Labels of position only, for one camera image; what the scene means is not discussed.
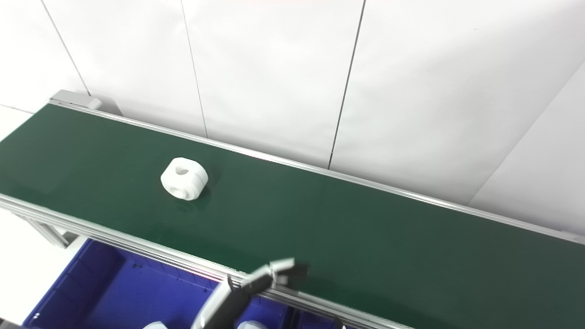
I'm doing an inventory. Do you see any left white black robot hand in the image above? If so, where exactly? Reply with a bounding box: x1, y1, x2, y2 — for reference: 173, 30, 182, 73
191, 258, 309, 329

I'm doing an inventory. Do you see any blue bin with black parts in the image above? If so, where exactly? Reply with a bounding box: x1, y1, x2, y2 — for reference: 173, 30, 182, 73
292, 308, 366, 329

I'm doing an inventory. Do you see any aluminium conveyor leg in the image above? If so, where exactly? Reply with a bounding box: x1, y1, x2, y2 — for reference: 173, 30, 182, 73
25, 218, 76, 249

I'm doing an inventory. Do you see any blue bin with white parts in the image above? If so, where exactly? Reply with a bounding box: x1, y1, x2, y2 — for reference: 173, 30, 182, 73
23, 238, 339, 329

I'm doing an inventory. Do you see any grey conveyor motor housing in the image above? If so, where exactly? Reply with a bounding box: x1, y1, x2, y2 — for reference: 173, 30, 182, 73
49, 90, 122, 115

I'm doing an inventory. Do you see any green conveyor belt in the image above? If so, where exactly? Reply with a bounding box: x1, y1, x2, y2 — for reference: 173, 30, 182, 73
0, 104, 585, 329
0, 90, 585, 329

